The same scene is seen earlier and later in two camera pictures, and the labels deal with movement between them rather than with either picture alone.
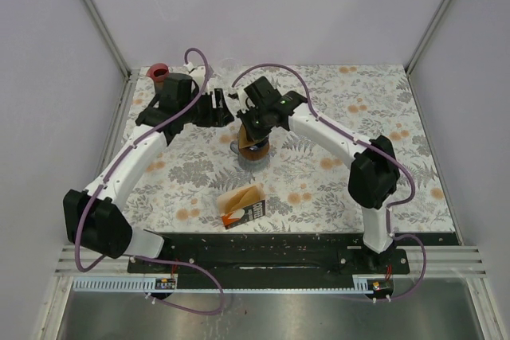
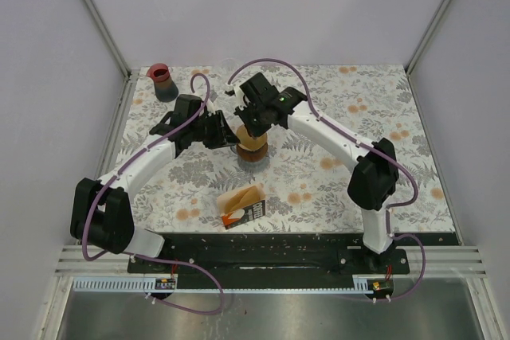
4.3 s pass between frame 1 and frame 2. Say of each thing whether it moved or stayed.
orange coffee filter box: stayed
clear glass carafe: stayed
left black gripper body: moved
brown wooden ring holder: stayed
